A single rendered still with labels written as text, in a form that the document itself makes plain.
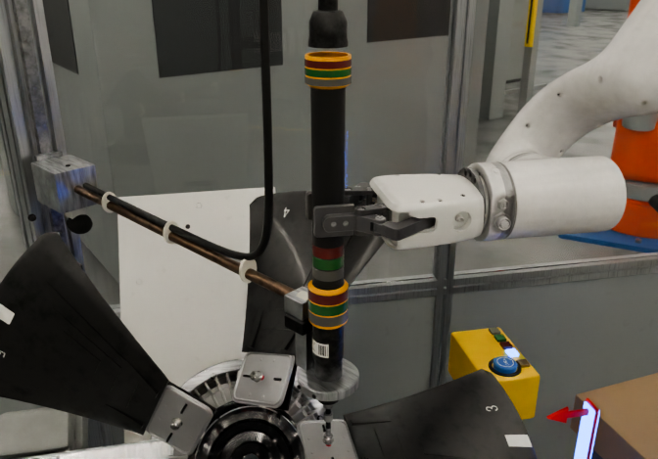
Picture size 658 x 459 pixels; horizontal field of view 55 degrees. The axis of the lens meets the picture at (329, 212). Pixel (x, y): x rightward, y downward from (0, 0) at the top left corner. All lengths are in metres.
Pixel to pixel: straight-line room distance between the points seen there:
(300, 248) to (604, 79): 0.41
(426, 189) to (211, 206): 0.51
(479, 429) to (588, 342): 1.05
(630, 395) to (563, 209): 0.65
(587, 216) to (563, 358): 1.18
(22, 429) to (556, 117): 0.78
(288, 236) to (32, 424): 0.42
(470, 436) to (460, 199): 0.34
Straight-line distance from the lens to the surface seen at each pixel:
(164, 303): 1.04
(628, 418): 1.24
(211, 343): 1.03
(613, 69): 0.73
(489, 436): 0.87
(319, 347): 0.71
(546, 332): 1.80
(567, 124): 0.80
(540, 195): 0.68
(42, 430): 0.97
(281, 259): 0.85
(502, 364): 1.16
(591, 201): 0.71
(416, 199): 0.63
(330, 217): 0.62
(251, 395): 0.81
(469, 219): 0.65
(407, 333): 1.63
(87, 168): 1.14
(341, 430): 0.83
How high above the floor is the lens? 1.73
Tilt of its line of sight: 22 degrees down
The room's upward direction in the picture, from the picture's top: straight up
